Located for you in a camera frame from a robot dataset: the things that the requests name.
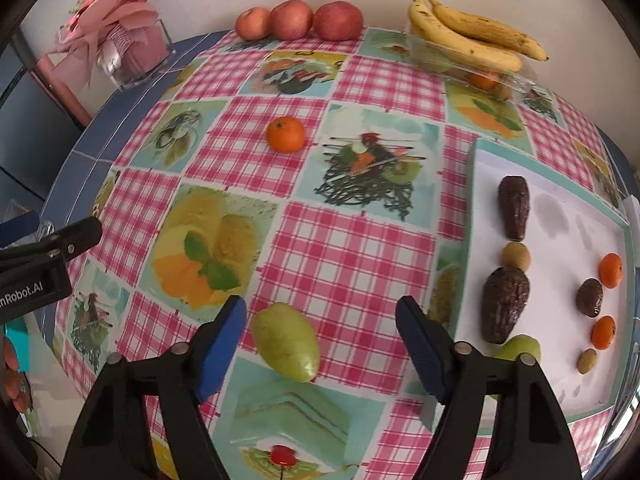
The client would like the clear glass vase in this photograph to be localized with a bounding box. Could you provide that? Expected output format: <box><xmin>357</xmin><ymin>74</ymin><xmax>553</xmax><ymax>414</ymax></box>
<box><xmin>97</xmin><ymin>20</ymin><xmax>173</xmax><ymax>91</ymax></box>

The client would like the dark brown avocado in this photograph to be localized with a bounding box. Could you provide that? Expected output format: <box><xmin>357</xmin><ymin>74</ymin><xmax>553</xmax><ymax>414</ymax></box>
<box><xmin>498</xmin><ymin>175</ymin><xmax>531</xmax><ymax>242</ymax></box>
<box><xmin>481</xmin><ymin>266</ymin><xmax>531</xmax><ymax>345</ymax></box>

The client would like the red apple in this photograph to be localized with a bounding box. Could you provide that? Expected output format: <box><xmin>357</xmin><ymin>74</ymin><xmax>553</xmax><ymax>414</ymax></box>
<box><xmin>270</xmin><ymin>0</ymin><xmax>315</xmax><ymax>40</ymax></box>
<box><xmin>235</xmin><ymin>7</ymin><xmax>273</xmax><ymax>41</ymax></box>
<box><xmin>313</xmin><ymin>1</ymin><xmax>364</xmax><ymax>42</ymax></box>

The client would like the yellow banana bunch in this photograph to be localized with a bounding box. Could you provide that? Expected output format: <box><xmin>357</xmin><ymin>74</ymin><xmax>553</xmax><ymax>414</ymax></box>
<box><xmin>409</xmin><ymin>0</ymin><xmax>549</xmax><ymax>73</ymax></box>

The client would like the pink flower bouquet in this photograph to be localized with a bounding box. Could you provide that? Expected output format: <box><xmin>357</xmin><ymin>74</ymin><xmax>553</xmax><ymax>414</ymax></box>
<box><xmin>55</xmin><ymin>0</ymin><xmax>161</xmax><ymax>86</ymax></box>

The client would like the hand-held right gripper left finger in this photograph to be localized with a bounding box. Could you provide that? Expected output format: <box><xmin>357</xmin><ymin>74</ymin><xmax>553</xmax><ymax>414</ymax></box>
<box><xmin>60</xmin><ymin>295</ymin><xmax>248</xmax><ymax>480</ymax></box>

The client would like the orange tangerine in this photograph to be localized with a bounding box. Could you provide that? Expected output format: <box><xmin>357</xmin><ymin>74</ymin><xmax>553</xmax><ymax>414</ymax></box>
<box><xmin>265</xmin><ymin>116</ymin><xmax>306</xmax><ymax>153</ymax></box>
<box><xmin>470</xmin><ymin>72</ymin><xmax>501</xmax><ymax>92</ymax></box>
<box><xmin>598</xmin><ymin>253</ymin><xmax>625</xmax><ymax>289</ymax></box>
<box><xmin>591</xmin><ymin>315</ymin><xmax>617</xmax><ymax>350</ymax></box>

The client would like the pink checked printed tablecloth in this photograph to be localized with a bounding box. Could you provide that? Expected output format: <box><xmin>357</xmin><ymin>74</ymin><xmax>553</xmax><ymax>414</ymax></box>
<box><xmin>45</xmin><ymin>25</ymin><xmax>640</xmax><ymax>480</ymax></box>

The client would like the white tray teal rim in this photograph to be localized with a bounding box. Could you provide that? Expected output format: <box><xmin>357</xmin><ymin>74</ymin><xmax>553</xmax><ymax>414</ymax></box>
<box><xmin>425</xmin><ymin>137</ymin><xmax>631</xmax><ymax>431</ymax></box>

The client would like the wooden chair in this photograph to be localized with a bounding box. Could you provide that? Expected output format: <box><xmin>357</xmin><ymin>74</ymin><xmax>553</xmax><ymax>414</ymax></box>
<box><xmin>35</xmin><ymin>55</ymin><xmax>93</xmax><ymax>126</ymax></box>

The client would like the clear plastic container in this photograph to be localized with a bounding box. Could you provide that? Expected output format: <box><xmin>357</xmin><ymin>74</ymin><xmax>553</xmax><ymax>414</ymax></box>
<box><xmin>406</xmin><ymin>25</ymin><xmax>540</xmax><ymax>102</ymax></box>

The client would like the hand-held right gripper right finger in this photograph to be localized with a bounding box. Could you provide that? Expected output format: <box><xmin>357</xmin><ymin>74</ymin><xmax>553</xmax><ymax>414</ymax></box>
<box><xmin>395</xmin><ymin>296</ymin><xmax>583</xmax><ymax>480</ymax></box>

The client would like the dark round passion fruit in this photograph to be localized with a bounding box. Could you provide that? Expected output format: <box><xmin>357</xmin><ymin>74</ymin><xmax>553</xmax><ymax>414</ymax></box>
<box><xmin>575</xmin><ymin>278</ymin><xmax>604</xmax><ymax>318</ymax></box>

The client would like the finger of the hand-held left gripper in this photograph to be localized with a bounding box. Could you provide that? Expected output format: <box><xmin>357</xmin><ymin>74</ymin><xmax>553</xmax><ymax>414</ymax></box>
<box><xmin>0</xmin><ymin>217</ymin><xmax>103</xmax><ymax>273</ymax></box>

